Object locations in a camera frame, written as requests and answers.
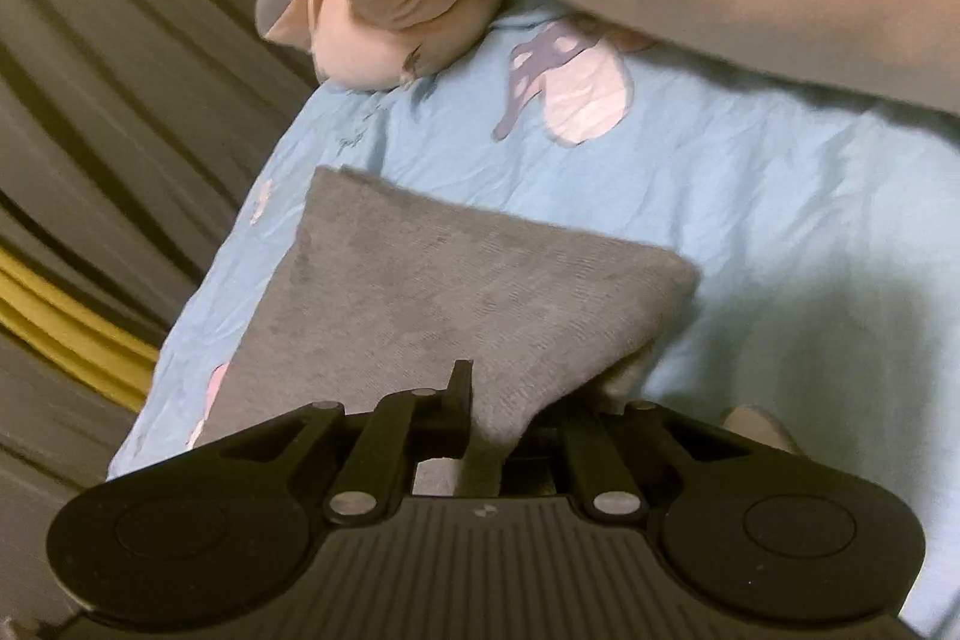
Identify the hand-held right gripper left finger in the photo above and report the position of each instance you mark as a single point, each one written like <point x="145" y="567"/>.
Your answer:
<point x="459" y="415"/>

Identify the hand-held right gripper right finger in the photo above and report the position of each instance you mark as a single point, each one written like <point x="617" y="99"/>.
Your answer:
<point x="592" y="460"/>

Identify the grey pants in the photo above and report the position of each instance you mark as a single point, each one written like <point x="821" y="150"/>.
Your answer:
<point x="420" y="302"/>

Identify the blue mushroom print bedsheet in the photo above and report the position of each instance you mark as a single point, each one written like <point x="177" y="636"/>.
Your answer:
<point x="750" y="220"/>

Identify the yellow curtain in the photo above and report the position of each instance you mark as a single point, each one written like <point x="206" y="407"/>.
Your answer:
<point x="67" y="332"/>

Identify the grey curtain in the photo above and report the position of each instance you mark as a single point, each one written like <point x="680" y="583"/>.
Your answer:
<point x="112" y="85"/>

